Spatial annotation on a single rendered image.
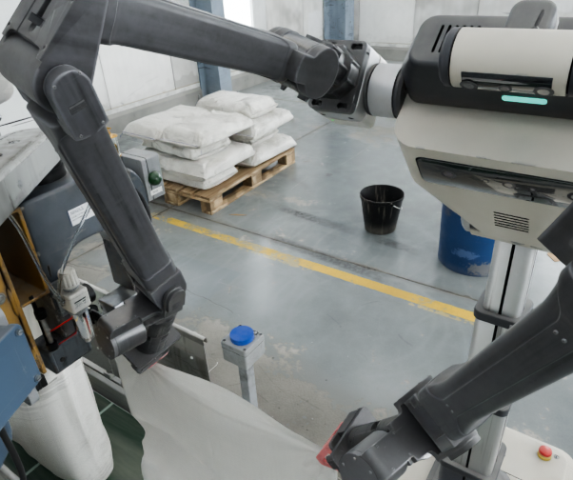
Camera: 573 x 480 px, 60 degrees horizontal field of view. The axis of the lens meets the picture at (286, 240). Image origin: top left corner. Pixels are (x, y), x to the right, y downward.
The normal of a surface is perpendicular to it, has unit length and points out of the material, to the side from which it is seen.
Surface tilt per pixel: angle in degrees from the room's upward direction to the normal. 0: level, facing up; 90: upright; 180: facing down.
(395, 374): 0
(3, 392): 90
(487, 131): 40
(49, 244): 90
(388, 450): 29
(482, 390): 101
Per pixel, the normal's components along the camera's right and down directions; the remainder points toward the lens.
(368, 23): -0.56, 0.44
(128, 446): -0.05, -0.87
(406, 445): 0.42, -0.66
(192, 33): 0.74, 0.46
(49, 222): 0.83, 0.25
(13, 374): 0.99, 0.04
